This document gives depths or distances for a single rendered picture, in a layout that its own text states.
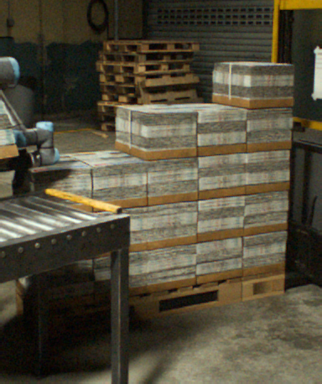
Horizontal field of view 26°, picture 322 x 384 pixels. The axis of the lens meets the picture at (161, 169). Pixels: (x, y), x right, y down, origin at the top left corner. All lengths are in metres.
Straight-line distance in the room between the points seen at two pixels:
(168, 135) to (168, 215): 0.41
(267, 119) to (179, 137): 0.53
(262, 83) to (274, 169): 0.48
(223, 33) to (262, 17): 0.78
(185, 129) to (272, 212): 0.74
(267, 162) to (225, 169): 0.26
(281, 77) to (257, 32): 7.19
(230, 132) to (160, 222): 0.59
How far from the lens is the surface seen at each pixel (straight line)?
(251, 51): 11.05
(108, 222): 2.48
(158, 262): 3.58
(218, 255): 3.75
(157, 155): 3.43
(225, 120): 3.61
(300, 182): 4.48
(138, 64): 9.64
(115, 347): 2.71
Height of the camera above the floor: 1.46
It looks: 11 degrees down
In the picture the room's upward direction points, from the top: 1 degrees clockwise
